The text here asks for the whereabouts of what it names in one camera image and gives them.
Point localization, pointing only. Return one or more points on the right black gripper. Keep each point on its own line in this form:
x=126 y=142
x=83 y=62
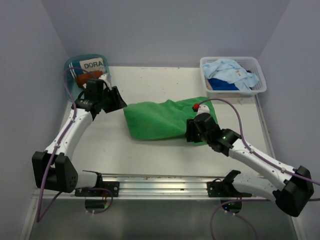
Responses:
x=190 y=133

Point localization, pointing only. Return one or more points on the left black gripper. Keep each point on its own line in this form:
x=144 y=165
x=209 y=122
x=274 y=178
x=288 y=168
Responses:
x=117 y=102

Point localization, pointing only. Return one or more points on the green microfiber towel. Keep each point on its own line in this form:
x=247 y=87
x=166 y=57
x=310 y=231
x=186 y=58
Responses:
x=151 y=121

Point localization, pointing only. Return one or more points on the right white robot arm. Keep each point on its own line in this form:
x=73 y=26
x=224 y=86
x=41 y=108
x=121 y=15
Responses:
x=290 y=188

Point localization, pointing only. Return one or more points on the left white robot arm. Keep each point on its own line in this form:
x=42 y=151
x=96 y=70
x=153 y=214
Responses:
x=53 y=169

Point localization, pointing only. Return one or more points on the brown rolled towel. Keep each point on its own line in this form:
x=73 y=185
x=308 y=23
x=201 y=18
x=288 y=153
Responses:
x=82 y=79

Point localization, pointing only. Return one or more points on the blue plastic tub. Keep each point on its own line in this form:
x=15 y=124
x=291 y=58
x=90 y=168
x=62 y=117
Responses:
x=70 y=79

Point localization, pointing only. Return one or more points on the Dora printed rolled towel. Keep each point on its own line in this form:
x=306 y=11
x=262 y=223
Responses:
x=90 y=65

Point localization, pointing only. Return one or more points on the pink towel in basket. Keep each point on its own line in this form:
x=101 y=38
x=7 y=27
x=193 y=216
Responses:
x=208 y=85

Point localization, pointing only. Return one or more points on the dark blue towel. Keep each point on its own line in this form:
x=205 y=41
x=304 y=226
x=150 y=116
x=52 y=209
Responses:
x=220 y=85

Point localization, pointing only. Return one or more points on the white plastic basket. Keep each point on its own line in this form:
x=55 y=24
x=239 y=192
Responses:
x=248 y=63

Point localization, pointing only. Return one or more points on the light blue towel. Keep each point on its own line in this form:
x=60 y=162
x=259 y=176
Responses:
x=230 y=71

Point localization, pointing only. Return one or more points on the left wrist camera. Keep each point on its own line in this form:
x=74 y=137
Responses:
x=105 y=78

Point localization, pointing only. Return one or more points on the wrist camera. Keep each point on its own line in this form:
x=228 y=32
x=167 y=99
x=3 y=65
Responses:
x=200 y=109
x=105 y=78

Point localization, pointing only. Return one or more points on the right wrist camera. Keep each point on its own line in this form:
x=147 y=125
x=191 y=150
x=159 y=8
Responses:
x=200 y=109

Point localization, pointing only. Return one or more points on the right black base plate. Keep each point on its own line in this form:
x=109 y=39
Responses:
x=221 y=189

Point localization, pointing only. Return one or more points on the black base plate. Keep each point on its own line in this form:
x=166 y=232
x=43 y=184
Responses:
x=105 y=189
x=221 y=189

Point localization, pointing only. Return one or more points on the aluminium mounting rail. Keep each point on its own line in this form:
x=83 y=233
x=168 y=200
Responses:
x=192 y=187

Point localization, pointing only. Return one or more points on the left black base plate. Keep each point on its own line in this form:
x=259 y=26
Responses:
x=105 y=189

